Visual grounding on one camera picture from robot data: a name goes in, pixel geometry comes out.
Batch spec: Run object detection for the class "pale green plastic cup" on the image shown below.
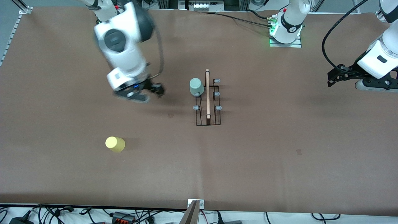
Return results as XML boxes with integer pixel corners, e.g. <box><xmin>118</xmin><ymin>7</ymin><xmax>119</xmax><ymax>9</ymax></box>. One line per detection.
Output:
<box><xmin>189</xmin><ymin>78</ymin><xmax>205</xmax><ymax>97</ymax></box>

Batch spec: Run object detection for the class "black cable to base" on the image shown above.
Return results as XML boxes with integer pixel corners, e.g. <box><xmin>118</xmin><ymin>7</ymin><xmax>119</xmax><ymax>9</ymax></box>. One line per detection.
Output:
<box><xmin>215</xmin><ymin>10</ymin><xmax>275</xmax><ymax>28</ymax></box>

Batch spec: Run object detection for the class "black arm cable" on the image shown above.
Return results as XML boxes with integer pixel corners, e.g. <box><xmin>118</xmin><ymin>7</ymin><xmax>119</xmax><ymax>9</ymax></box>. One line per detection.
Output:
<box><xmin>149</xmin><ymin>17</ymin><xmax>165</xmax><ymax>80</ymax></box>
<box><xmin>322</xmin><ymin>0</ymin><xmax>370</xmax><ymax>74</ymax></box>

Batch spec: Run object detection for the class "brown table cover sheet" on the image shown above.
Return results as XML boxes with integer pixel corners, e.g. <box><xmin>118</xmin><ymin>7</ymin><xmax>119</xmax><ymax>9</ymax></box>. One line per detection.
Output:
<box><xmin>0</xmin><ymin>7</ymin><xmax>398</xmax><ymax>217</ymax></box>

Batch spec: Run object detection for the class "black orange connector block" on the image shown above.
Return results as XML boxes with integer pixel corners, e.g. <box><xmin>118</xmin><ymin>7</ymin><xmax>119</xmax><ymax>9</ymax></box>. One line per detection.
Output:
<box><xmin>111</xmin><ymin>212</ymin><xmax>136</xmax><ymax>223</ymax></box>

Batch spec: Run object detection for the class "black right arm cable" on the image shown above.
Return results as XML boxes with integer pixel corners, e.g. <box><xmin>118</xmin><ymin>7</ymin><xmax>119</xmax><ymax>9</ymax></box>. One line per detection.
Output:
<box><xmin>149</xmin><ymin>17</ymin><xmax>165</xmax><ymax>80</ymax></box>

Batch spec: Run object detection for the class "yellow plastic cup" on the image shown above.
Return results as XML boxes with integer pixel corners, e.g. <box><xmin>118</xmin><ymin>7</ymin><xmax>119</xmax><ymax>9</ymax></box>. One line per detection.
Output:
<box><xmin>105</xmin><ymin>136</ymin><xmax>126</xmax><ymax>153</ymax></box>

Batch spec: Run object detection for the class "black looped floor cable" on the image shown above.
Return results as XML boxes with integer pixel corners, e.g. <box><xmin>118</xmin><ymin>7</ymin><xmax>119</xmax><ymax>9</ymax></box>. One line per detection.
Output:
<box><xmin>311</xmin><ymin>213</ymin><xmax>341</xmax><ymax>221</ymax></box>

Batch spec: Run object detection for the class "black wire cup holder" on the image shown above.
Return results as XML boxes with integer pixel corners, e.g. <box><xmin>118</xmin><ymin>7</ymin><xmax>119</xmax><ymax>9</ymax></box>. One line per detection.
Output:
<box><xmin>193</xmin><ymin>69</ymin><xmax>222</xmax><ymax>126</ymax></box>

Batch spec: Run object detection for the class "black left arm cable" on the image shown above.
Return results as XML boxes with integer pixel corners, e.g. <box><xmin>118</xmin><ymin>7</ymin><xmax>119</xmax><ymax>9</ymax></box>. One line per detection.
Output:
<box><xmin>322</xmin><ymin>0</ymin><xmax>370</xmax><ymax>74</ymax></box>

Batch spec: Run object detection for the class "white power strip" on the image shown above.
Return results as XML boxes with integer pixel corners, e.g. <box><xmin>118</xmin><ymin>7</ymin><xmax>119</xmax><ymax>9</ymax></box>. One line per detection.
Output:
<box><xmin>187</xmin><ymin>0</ymin><xmax>225</xmax><ymax>12</ymax></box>

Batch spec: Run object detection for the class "black power adapter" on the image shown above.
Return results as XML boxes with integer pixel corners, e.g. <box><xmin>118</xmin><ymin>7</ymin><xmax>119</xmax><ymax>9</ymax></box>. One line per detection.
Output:
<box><xmin>9</xmin><ymin>216</ymin><xmax>34</xmax><ymax>224</ymax></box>

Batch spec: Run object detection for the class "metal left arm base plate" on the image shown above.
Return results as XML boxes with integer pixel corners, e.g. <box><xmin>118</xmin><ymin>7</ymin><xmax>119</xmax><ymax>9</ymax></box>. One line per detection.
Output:
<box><xmin>269</xmin><ymin>34</ymin><xmax>302</xmax><ymax>48</ymax></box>

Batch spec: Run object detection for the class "metal post with bracket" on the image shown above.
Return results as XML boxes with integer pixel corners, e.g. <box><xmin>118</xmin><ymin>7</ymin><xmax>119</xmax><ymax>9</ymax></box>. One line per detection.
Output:
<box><xmin>179</xmin><ymin>199</ymin><xmax>205</xmax><ymax>224</ymax></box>

